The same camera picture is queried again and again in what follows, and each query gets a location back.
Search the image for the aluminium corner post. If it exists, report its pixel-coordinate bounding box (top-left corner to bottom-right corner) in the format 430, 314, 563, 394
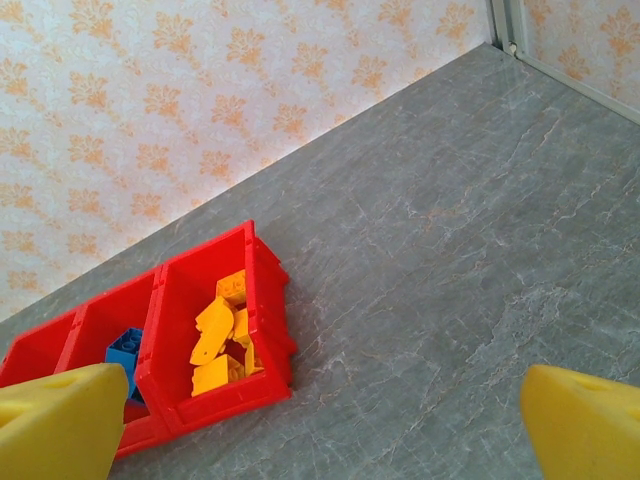
487, 0, 526, 56

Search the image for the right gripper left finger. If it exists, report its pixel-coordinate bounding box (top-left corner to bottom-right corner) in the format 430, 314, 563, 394
0, 363, 126, 480

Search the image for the narrow orange lego brick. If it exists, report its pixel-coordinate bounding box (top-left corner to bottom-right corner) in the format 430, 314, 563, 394
188, 294, 236, 366

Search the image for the aluminium table side rail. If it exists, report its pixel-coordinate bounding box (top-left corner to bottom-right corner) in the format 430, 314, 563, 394
514, 47, 640, 126

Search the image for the red plastic bin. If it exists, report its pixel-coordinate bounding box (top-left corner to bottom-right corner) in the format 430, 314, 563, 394
134, 219, 296, 436
52, 267, 169, 459
0, 307, 84, 389

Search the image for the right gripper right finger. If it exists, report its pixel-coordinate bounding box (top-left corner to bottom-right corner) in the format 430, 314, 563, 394
519, 363, 640, 480

